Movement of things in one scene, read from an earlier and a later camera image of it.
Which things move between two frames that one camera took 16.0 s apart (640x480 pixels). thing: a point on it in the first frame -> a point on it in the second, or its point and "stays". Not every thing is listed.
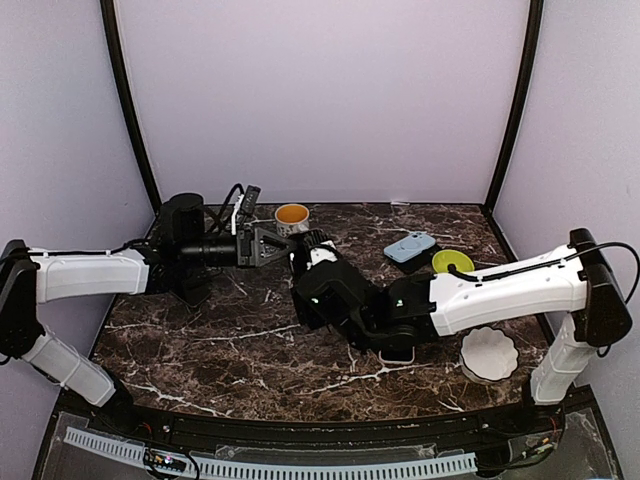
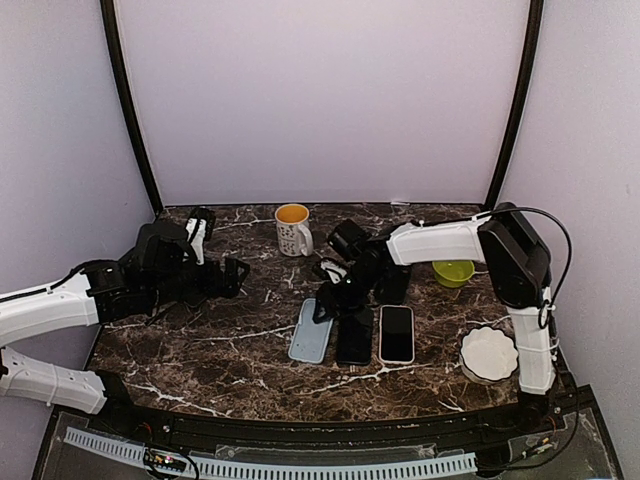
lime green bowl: x=453 y=257 stays
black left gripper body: x=245 y=248 -> x=212 y=288
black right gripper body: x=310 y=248 -> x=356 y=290
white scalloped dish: x=488 y=355 stays
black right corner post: x=534 y=46 stays
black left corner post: x=111 y=21 stays
